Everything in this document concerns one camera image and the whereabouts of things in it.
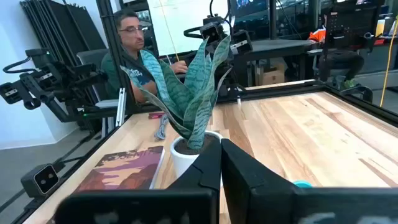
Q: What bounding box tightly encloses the book with canyon cover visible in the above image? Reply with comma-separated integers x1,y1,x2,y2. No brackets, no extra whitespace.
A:
73,145,165,194

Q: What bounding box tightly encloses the grey office chair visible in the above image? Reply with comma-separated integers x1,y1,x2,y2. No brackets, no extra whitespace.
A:
76,48,119,110

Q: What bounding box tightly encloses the white board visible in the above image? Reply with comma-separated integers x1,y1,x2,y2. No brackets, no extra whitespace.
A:
147,0,231,57

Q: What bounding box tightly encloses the silver bracket plate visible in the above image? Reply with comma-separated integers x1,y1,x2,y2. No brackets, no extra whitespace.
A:
115,87,127,127

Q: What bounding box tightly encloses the black vertical frame post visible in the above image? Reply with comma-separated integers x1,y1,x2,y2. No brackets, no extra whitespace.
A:
95,0,137,114

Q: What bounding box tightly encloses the person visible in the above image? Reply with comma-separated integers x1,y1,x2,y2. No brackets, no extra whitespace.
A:
101,8,189,103
307,14,365,91

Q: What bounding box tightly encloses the black desk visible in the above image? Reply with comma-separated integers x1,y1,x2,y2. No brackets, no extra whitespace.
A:
233,39,315,88

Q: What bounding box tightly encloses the black robot arm with gripper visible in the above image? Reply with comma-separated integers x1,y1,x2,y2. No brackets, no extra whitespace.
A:
0,48,108,124

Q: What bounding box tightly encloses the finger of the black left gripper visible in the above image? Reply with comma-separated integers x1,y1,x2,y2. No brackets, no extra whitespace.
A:
231,29,253,56

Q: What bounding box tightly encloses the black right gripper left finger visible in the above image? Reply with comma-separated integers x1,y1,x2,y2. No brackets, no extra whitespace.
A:
55,139,223,224

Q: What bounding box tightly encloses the cardboard box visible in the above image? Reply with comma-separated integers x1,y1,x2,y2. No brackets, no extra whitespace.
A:
257,63,285,86

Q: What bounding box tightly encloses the green striped snake plant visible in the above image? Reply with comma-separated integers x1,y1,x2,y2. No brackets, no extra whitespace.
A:
119,34,233,153

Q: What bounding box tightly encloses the metal whisk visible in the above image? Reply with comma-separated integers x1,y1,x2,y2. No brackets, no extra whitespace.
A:
154,114,169,141

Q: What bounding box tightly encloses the yellow extension cable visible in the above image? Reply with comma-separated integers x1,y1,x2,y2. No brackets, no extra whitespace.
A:
379,14,398,108

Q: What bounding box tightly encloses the teal plastic bin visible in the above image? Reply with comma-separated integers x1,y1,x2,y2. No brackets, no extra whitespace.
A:
292,180,313,189

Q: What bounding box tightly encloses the black mesh office chair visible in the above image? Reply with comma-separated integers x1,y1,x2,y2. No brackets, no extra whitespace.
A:
320,2,379,83

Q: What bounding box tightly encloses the dark monitor screen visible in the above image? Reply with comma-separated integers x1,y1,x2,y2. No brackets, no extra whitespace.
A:
230,0,270,18

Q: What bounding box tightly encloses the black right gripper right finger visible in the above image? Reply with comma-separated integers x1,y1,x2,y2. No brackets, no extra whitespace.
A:
221,138,398,224

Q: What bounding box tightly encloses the black stereo camera box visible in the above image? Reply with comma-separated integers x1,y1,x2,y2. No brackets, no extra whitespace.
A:
21,164,60,198

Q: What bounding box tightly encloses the white round plant pot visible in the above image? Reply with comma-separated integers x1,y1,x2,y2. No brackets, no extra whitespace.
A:
170,130,224,187

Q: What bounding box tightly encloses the stack of black panels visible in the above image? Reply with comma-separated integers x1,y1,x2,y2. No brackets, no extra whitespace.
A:
19,0,107,65

